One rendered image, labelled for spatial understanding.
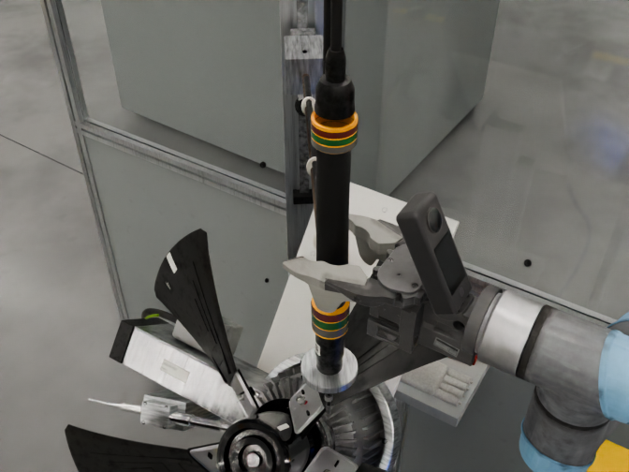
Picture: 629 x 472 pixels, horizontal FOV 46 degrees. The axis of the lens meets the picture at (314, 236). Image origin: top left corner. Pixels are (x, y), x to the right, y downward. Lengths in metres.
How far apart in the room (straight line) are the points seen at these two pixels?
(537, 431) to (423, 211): 0.25
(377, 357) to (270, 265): 1.05
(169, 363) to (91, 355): 1.59
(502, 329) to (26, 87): 4.16
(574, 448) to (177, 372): 0.78
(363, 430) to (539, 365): 0.58
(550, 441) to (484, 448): 1.36
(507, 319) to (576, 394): 0.09
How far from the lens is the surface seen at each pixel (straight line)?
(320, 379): 0.91
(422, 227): 0.68
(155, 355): 1.38
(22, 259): 3.42
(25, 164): 4.00
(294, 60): 1.30
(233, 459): 1.12
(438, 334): 0.76
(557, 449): 0.79
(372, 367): 1.04
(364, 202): 1.32
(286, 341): 1.37
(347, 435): 1.22
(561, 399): 0.73
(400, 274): 0.74
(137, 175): 2.22
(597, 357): 0.70
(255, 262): 2.09
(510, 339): 0.71
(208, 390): 1.32
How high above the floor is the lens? 2.16
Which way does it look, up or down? 41 degrees down
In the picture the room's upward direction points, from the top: straight up
